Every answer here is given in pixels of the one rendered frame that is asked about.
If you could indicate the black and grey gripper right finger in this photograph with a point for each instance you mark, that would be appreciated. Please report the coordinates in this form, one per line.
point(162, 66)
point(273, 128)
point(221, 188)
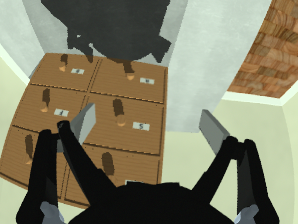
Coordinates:
point(253, 203)

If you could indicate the brown chest of drawers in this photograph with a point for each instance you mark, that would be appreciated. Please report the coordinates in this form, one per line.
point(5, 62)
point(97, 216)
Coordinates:
point(62, 199)

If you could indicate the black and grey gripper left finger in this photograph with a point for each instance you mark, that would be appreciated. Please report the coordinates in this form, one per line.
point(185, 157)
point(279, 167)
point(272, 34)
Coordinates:
point(39, 204)

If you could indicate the brown wooden drawer front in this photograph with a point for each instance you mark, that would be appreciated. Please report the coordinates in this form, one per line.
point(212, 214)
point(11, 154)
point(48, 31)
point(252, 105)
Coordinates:
point(76, 76)
point(20, 148)
point(144, 83)
point(119, 168)
point(34, 113)
point(125, 125)

